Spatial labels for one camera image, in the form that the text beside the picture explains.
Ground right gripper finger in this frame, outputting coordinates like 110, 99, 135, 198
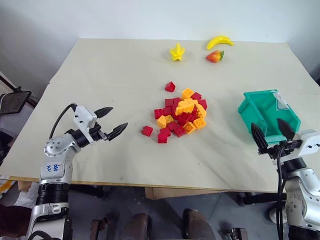
276, 117, 297, 141
250, 122, 270, 151

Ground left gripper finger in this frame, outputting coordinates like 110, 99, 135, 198
106, 122, 129, 143
93, 106, 114, 120

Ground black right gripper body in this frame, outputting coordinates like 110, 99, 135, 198
258, 138, 303, 162

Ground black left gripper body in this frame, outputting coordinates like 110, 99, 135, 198
88, 122, 111, 143

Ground green plastic bin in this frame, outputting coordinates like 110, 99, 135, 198
236, 88, 302, 146

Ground orange building block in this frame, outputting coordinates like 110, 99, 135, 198
156, 115, 168, 128
181, 87, 196, 100
183, 122, 197, 134

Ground black mesh panel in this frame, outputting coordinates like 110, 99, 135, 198
0, 90, 33, 116

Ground red toy strawberry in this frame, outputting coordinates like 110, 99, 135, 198
205, 49, 226, 63

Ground yellow toy starfruit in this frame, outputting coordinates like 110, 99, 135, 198
169, 42, 186, 62

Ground dark brown rounded shape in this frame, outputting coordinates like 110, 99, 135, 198
182, 208, 216, 240
126, 212, 153, 240

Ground white plastic bag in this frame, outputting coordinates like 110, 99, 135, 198
13, 183, 38, 210

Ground yellow toy banana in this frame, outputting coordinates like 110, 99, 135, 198
206, 35, 236, 51

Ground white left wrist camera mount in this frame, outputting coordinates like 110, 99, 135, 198
73, 104, 98, 146

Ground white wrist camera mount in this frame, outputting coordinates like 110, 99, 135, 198
73, 104, 98, 146
294, 129, 320, 160

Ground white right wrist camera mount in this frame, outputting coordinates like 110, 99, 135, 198
294, 129, 320, 160

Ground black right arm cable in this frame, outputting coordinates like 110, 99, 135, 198
274, 146, 289, 240

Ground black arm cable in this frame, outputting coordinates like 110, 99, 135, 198
274, 146, 289, 240
48, 103, 77, 140

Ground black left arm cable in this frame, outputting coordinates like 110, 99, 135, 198
48, 103, 77, 140

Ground black table frame bar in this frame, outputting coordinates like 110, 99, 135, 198
236, 191, 288, 207
68, 183, 105, 200

